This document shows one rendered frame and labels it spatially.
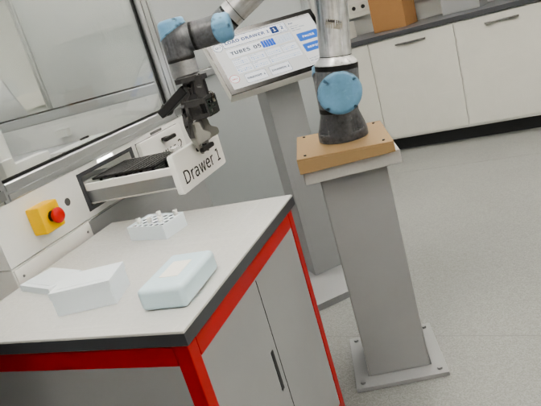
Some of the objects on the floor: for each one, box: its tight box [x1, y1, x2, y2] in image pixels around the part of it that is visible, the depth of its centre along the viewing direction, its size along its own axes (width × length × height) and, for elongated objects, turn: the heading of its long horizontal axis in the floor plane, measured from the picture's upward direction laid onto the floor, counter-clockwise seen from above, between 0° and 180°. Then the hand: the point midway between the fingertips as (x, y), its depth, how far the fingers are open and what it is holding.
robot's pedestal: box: [304, 142, 450, 393], centre depth 182 cm, size 30×30×76 cm
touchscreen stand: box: [257, 81, 349, 311], centre depth 251 cm, size 50×45×102 cm
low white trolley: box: [0, 195, 345, 406], centre depth 138 cm, size 58×62×76 cm
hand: (201, 147), depth 158 cm, fingers closed on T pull, 3 cm apart
